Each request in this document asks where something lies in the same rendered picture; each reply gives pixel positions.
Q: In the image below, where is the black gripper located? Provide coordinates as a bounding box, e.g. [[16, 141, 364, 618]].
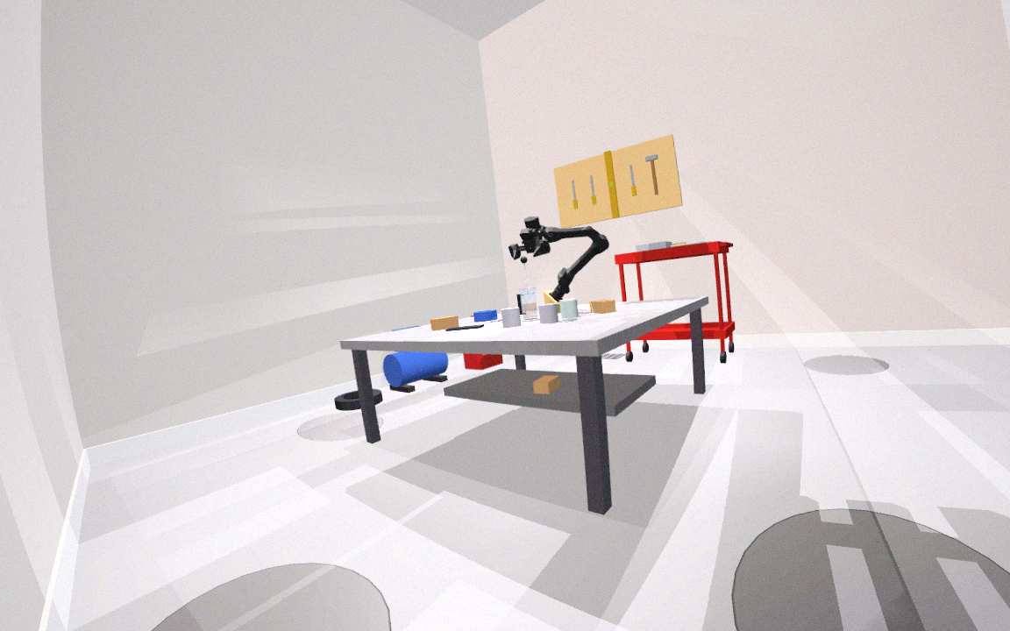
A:
[[509, 237, 551, 259]]

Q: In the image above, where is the dark grey lower shelf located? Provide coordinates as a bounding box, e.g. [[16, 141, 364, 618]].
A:
[[444, 369, 657, 417]]

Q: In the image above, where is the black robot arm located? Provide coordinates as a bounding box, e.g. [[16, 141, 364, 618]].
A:
[[520, 216, 609, 301]]

